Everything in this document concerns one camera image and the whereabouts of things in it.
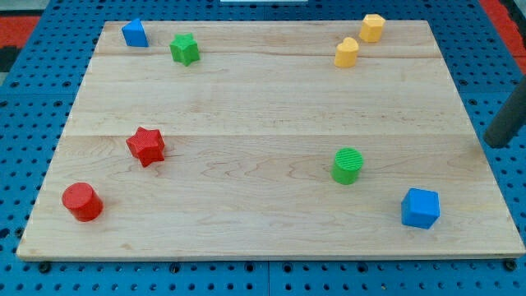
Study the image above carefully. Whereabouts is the green star block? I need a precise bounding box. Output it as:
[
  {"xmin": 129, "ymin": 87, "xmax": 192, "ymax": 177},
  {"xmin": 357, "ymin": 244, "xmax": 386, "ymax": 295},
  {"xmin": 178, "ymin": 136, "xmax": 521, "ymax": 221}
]
[{"xmin": 169, "ymin": 33, "xmax": 201, "ymax": 67}]

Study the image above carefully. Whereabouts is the blue cube block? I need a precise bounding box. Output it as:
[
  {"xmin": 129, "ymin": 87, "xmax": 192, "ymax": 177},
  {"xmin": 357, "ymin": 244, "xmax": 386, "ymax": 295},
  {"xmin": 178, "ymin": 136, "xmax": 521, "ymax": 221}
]
[{"xmin": 401, "ymin": 187, "xmax": 441, "ymax": 229}]

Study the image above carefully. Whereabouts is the red star block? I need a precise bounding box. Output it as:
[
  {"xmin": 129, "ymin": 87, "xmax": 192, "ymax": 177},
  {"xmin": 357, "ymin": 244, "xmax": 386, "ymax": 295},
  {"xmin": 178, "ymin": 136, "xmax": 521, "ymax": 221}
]
[{"xmin": 126, "ymin": 127, "xmax": 165, "ymax": 167}]

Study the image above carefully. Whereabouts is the red cylinder block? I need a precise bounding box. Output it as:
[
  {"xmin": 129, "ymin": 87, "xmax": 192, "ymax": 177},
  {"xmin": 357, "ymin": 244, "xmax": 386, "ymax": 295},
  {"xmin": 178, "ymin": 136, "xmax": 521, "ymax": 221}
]
[{"xmin": 62, "ymin": 183, "xmax": 104, "ymax": 222}]

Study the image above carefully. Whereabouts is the green cylinder block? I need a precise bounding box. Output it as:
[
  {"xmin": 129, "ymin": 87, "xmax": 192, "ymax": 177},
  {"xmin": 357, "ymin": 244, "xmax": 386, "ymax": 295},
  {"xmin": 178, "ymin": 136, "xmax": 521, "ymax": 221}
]
[{"xmin": 331, "ymin": 147, "xmax": 364, "ymax": 185}]

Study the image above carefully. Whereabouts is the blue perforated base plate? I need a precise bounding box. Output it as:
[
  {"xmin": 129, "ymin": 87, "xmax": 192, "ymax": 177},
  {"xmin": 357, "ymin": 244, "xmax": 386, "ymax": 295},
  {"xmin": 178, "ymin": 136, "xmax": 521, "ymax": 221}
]
[{"xmin": 1, "ymin": 1, "xmax": 525, "ymax": 295}]

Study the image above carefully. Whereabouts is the blue triangle block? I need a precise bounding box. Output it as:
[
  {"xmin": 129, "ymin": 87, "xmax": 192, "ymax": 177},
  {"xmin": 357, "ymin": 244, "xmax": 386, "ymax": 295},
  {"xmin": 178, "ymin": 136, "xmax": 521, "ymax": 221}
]
[{"xmin": 121, "ymin": 18, "xmax": 149, "ymax": 48}]

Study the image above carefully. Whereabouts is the light wooden board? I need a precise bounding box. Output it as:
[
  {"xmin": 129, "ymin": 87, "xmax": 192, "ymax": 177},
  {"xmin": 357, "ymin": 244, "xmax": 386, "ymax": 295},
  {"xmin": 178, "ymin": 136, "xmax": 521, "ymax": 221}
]
[{"xmin": 16, "ymin": 20, "xmax": 525, "ymax": 261}]

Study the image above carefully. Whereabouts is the yellow hexagon block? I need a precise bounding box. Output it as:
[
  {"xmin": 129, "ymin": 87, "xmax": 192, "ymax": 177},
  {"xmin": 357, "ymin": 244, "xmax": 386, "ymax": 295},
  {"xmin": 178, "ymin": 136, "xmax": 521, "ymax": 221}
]
[{"xmin": 359, "ymin": 14, "xmax": 385, "ymax": 43}]

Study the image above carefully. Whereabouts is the yellow heart block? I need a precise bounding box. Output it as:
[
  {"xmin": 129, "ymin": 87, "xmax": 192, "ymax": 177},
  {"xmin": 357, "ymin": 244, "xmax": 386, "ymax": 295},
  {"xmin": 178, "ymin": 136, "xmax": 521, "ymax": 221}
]
[{"xmin": 334, "ymin": 37, "xmax": 359, "ymax": 68}]

